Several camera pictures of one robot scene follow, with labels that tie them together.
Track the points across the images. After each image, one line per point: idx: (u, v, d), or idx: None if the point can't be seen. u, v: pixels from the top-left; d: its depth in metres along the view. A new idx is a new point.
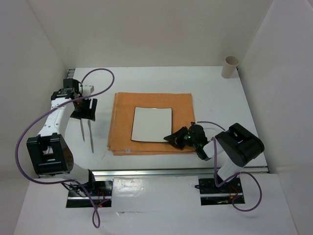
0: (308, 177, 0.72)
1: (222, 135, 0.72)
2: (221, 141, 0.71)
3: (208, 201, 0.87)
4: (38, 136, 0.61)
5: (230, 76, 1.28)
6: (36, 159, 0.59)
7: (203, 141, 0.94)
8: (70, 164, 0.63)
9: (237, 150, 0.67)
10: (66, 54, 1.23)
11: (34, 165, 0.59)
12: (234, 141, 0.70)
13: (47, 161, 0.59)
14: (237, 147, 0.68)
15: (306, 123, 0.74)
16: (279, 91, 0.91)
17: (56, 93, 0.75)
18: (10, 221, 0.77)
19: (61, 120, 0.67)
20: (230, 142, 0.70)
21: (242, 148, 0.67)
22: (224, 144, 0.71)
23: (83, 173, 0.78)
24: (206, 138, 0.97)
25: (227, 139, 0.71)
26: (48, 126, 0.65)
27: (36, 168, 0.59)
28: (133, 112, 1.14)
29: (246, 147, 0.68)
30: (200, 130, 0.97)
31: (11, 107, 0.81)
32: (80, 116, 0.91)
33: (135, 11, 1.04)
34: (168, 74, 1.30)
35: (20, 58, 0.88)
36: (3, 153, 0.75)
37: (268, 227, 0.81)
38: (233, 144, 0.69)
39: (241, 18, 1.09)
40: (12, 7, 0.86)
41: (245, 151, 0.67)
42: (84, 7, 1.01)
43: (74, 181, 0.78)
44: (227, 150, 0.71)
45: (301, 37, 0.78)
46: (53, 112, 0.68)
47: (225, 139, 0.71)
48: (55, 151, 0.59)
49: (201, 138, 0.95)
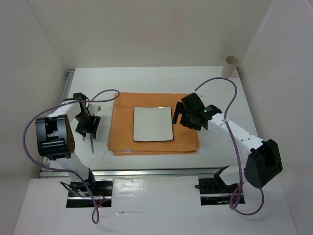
0: (309, 177, 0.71)
1: (257, 157, 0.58)
2: (251, 160, 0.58)
3: (207, 201, 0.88)
4: (46, 117, 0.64)
5: (230, 76, 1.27)
6: (42, 136, 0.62)
7: (197, 106, 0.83)
8: (72, 148, 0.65)
9: (261, 178, 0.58)
10: (67, 54, 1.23)
11: (38, 142, 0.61)
12: (264, 167, 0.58)
13: (51, 140, 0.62)
14: (263, 174, 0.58)
15: (306, 122, 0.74)
16: (279, 91, 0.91)
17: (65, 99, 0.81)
18: (10, 220, 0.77)
19: (66, 111, 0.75)
20: (260, 169, 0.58)
21: (266, 176, 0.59)
22: (253, 165, 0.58)
23: (83, 170, 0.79)
24: (201, 106, 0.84)
25: (259, 164, 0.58)
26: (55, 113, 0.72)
27: (40, 147, 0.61)
28: (133, 112, 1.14)
29: (270, 175, 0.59)
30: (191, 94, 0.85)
31: (11, 106, 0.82)
32: (83, 129, 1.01)
33: (135, 11, 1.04)
34: (168, 73, 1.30)
35: (20, 58, 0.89)
36: (4, 152, 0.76)
37: (269, 228, 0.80)
38: (261, 172, 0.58)
39: (241, 18, 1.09)
40: (11, 7, 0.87)
41: (267, 179, 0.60)
42: (84, 7, 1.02)
43: (73, 173, 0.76)
44: (249, 169, 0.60)
45: (301, 36, 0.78)
46: (61, 106, 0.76)
47: (257, 163, 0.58)
48: (59, 129, 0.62)
49: (193, 104, 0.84)
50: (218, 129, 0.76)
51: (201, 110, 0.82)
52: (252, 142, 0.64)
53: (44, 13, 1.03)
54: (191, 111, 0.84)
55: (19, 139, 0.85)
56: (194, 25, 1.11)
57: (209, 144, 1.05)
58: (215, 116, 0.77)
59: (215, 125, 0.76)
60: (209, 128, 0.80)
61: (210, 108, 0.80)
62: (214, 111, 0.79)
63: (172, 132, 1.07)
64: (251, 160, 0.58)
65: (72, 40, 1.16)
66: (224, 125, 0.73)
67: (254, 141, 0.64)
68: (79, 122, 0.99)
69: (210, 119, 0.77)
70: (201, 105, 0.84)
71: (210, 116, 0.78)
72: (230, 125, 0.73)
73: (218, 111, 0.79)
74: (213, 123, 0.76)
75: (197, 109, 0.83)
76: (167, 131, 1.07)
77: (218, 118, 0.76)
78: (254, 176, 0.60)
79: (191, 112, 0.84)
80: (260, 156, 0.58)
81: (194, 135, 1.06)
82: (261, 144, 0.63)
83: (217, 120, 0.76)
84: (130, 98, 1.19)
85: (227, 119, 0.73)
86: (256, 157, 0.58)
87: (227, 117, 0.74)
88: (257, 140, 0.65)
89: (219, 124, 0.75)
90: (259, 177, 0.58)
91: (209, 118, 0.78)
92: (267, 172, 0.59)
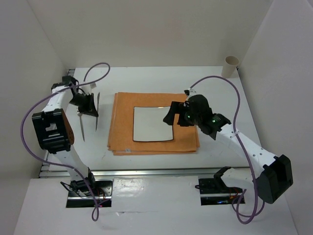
0: (309, 177, 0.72)
1: (270, 175, 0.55)
2: (264, 177, 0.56)
3: (207, 201, 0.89)
4: (42, 112, 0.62)
5: (230, 76, 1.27)
6: (41, 131, 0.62)
7: (205, 113, 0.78)
8: (71, 139, 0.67)
9: (273, 195, 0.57)
10: (67, 54, 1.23)
11: (38, 137, 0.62)
12: (276, 185, 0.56)
13: (51, 135, 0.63)
14: (275, 192, 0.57)
15: (306, 123, 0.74)
16: (279, 91, 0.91)
17: (56, 84, 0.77)
18: (10, 221, 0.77)
19: (61, 101, 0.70)
20: (273, 187, 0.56)
21: (278, 193, 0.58)
22: (265, 182, 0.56)
23: (83, 168, 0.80)
24: (209, 113, 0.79)
25: (273, 182, 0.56)
26: (50, 105, 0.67)
27: (40, 141, 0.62)
28: (133, 112, 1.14)
29: (280, 191, 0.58)
30: (200, 99, 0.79)
31: (11, 106, 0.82)
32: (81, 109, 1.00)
33: (135, 11, 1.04)
34: (168, 73, 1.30)
35: (20, 58, 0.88)
36: (4, 153, 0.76)
37: (269, 228, 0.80)
38: (274, 189, 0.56)
39: (241, 19, 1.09)
40: (11, 7, 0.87)
41: (278, 195, 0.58)
42: (85, 7, 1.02)
43: (73, 169, 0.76)
44: (260, 183, 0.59)
45: (300, 37, 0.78)
46: (54, 96, 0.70)
47: (270, 180, 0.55)
48: (58, 124, 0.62)
49: (201, 109, 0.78)
50: (228, 141, 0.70)
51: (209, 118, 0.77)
52: (264, 158, 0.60)
53: (44, 12, 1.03)
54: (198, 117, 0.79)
55: (18, 139, 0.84)
56: (194, 25, 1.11)
57: (209, 144, 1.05)
58: (224, 126, 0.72)
59: (223, 135, 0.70)
60: (216, 139, 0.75)
61: (217, 118, 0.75)
62: (223, 121, 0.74)
63: (172, 133, 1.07)
64: (263, 177, 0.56)
65: (72, 40, 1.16)
66: (234, 137, 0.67)
67: (266, 157, 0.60)
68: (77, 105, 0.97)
69: (218, 130, 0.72)
70: (209, 113, 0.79)
71: (218, 127, 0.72)
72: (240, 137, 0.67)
73: (227, 122, 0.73)
74: (222, 134, 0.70)
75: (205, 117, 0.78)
76: (167, 132, 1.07)
77: (228, 129, 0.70)
78: (265, 191, 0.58)
79: (199, 119, 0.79)
80: (273, 174, 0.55)
81: (194, 135, 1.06)
82: (273, 160, 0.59)
83: (227, 132, 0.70)
84: (130, 98, 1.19)
85: (237, 131, 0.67)
86: (269, 175, 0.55)
87: (236, 129, 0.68)
88: (270, 155, 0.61)
89: (229, 136, 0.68)
90: (271, 195, 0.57)
91: (217, 129, 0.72)
92: (278, 188, 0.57)
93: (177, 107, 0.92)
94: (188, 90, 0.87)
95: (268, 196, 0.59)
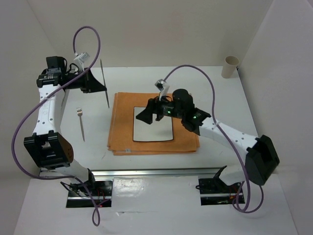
0: (309, 177, 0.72)
1: (255, 156, 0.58)
2: (250, 159, 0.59)
3: (207, 201, 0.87)
4: (34, 137, 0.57)
5: (230, 76, 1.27)
6: (36, 155, 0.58)
7: (188, 109, 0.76)
8: (70, 157, 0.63)
9: (262, 175, 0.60)
10: (67, 54, 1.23)
11: (35, 160, 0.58)
12: (263, 164, 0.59)
13: (48, 157, 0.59)
14: (263, 172, 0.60)
15: (306, 123, 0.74)
16: (279, 91, 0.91)
17: (42, 80, 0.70)
18: (11, 220, 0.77)
19: (54, 115, 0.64)
20: (260, 168, 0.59)
21: (266, 173, 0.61)
22: (252, 164, 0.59)
23: (83, 172, 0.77)
24: (190, 108, 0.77)
25: (258, 162, 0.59)
26: (42, 122, 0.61)
27: (38, 163, 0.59)
28: (133, 111, 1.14)
29: (269, 170, 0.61)
30: (185, 96, 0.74)
31: (11, 106, 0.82)
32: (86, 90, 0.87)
33: (135, 11, 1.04)
34: (168, 73, 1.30)
35: (20, 59, 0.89)
36: (4, 153, 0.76)
37: (268, 228, 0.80)
38: (261, 169, 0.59)
39: (241, 19, 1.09)
40: (11, 7, 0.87)
41: (268, 175, 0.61)
42: (85, 7, 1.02)
43: (74, 178, 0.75)
44: (249, 167, 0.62)
45: (300, 37, 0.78)
46: (44, 105, 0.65)
47: (255, 162, 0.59)
48: (54, 147, 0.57)
49: (184, 105, 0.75)
50: (210, 133, 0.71)
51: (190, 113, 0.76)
52: (247, 142, 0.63)
53: (44, 12, 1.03)
54: (182, 114, 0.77)
55: (18, 139, 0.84)
56: (194, 25, 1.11)
57: (209, 144, 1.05)
58: (206, 121, 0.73)
59: (206, 129, 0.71)
60: (201, 134, 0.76)
61: (199, 113, 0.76)
62: (203, 116, 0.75)
63: (172, 132, 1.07)
64: (249, 159, 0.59)
65: (72, 40, 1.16)
66: (216, 128, 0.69)
67: (248, 140, 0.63)
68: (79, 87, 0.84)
69: (201, 125, 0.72)
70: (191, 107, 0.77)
71: (200, 122, 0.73)
72: (221, 127, 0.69)
73: (207, 116, 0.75)
74: (204, 128, 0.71)
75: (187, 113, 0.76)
76: (167, 132, 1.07)
77: (208, 122, 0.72)
78: (254, 173, 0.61)
79: (182, 115, 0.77)
80: (257, 154, 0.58)
81: (194, 135, 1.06)
82: (255, 141, 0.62)
83: (208, 125, 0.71)
84: (130, 98, 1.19)
85: (217, 122, 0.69)
86: (254, 156, 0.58)
87: (216, 120, 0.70)
88: (251, 137, 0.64)
89: (211, 128, 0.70)
90: (260, 176, 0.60)
91: (199, 124, 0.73)
92: (265, 168, 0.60)
93: (152, 103, 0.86)
94: (160, 83, 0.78)
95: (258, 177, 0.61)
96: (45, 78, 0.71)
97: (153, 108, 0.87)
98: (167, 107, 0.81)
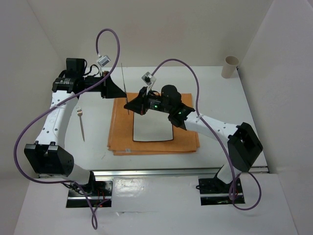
0: (308, 177, 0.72)
1: (235, 142, 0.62)
2: (231, 146, 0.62)
3: (208, 201, 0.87)
4: (36, 144, 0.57)
5: (230, 75, 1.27)
6: (34, 161, 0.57)
7: (175, 105, 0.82)
8: (68, 169, 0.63)
9: (245, 161, 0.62)
10: (67, 54, 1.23)
11: (33, 166, 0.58)
12: (245, 151, 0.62)
13: (46, 165, 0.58)
14: (246, 158, 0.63)
15: (306, 123, 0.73)
16: (279, 91, 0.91)
17: (57, 84, 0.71)
18: (10, 221, 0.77)
19: (59, 125, 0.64)
20: (242, 153, 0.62)
21: (250, 158, 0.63)
22: (234, 151, 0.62)
23: (83, 173, 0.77)
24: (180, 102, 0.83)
25: (239, 148, 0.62)
26: (46, 131, 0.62)
27: (36, 169, 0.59)
28: (133, 111, 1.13)
29: (253, 156, 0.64)
30: (173, 93, 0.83)
31: (11, 106, 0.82)
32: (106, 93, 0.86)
33: (135, 11, 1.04)
34: (168, 74, 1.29)
35: (20, 59, 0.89)
36: (3, 153, 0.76)
37: (268, 228, 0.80)
38: (243, 155, 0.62)
39: (241, 18, 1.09)
40: (11, 7, 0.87)
41: (251, 161, 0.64)
42: (85, 8, 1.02)
43: (73, 181, 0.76)
44: (233, 155, 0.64)
45: (300, 37, 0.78)
46: (53, 111, 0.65)
47: (236, 148, 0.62)
48: (52, 158, 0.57)
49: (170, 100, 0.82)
50: (195, 126, 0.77)
51: (177, 109, 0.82)
52: (228, 130, 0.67)
53: (44, 12, 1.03)
54: (169, 110, 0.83)
55: None
56: (194, 25, 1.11)
57: (209, 144, 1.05)
58: (190, 115, 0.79)
59: (191, 123, 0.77)
60: (188, 129, 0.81)
61: (184, 109, 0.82)
62: (188, 110, 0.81)
63: (172, 133, 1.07)
64: (231, 146, 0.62)
65: (72, 40, 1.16)
66: (199, 120, 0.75)
67: (229, 129, 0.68)
68: (100, 90, 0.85)
69: (186, 119, 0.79)
70: (180, 104, 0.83)
71: (185, 116, 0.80)
72: (204, 119, 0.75)
73: (192, 110, 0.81)
74: (189, 121, 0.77)
75: (174, 110, 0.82)
76: (167, 132, 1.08)
77: (192, 116, 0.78)
78: (238, 160, 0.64)
79: (169, 111, 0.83)
80: (237, 140, 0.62)
81: (194, 135, 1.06)
82: (236, 129, 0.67)
83: (192, 118, 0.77)
84: (129, 98, 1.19)
85: (200, 115, 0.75)
86: (235, 142, 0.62)
87: (200, 113, 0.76)
88: (233, 127, 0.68)
89: (194, 121, 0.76)
90: (244, 162, 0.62)
91: (184, 118, 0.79)
92: (248, 154, 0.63)
93: (141, 96, 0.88)
94: (147, 76, 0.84)
95: (243, 164, 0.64)
96: (61, 82, 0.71)
97: (142, 100, 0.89)
98: (154, 102, 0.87)
